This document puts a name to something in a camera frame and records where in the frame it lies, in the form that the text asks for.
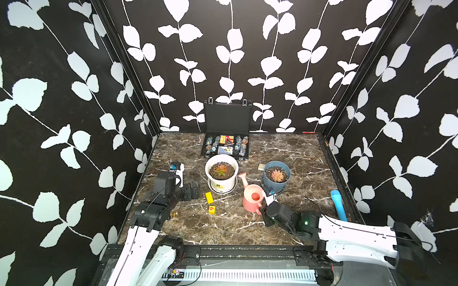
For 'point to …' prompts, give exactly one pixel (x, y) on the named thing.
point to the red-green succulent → (221, 170)
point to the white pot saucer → (209, 186)
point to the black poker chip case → (226, 128)
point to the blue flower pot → (269, 183)
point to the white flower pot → (222, 183)
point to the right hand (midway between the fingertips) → (259, 206)
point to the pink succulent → (277, 176)
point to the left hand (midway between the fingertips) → (191, 181)
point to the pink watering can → (253, 194)
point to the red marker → (309, 132)
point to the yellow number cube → (212, 210)
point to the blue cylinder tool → (336, 195)
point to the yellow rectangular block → (209, 197)
